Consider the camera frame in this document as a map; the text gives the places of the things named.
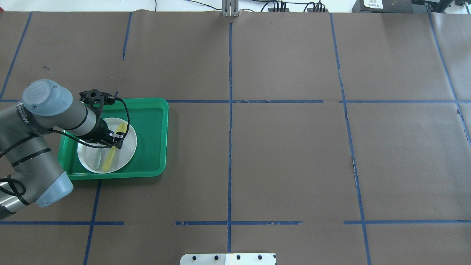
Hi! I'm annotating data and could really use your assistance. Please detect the yellow plastic spoon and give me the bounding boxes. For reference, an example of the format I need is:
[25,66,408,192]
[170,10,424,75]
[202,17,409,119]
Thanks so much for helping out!
[102,123,128,172]

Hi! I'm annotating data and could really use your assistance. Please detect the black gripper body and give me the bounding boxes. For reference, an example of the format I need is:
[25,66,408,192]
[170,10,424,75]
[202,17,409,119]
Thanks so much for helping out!
[79,89,124,146]

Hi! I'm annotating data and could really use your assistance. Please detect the grey aluminium post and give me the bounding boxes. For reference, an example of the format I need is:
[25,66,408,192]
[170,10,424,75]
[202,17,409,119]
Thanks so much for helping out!
[221,0,240,17]

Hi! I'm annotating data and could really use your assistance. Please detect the black box with label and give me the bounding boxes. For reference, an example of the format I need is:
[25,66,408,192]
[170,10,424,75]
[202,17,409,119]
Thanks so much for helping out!
[352,0,428,14]

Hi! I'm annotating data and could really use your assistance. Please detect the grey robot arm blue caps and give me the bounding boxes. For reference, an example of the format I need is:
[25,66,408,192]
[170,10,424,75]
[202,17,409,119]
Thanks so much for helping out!
[0,79,127,220]

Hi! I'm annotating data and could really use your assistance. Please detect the green plastic tray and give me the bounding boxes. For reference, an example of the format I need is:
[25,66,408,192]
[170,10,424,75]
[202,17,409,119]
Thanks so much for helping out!
[58,98,169,180]

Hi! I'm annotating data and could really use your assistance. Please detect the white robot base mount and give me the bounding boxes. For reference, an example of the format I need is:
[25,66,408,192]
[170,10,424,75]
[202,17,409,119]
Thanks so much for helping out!
[180,253,277,265]

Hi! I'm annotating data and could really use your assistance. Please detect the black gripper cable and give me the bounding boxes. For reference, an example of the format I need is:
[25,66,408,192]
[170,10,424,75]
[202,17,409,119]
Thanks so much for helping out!
[0,96,131,206]

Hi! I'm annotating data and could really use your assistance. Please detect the pale green plastic fork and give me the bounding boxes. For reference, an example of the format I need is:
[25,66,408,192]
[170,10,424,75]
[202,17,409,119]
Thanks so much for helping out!
[93,149,103,170]

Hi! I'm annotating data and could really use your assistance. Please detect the white round plate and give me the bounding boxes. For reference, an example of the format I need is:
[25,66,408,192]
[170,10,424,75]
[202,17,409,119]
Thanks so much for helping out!
[77,125,137,173]

